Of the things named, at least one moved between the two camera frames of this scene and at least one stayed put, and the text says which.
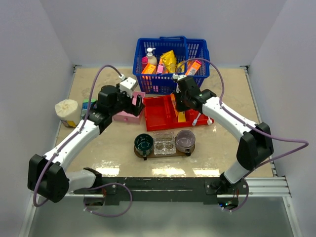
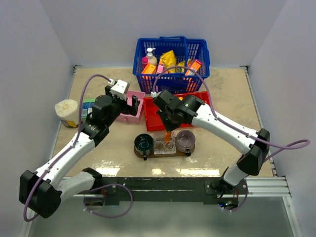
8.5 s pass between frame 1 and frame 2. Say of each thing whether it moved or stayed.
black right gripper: moved
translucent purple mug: stayed
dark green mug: stayed
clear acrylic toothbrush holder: stayed
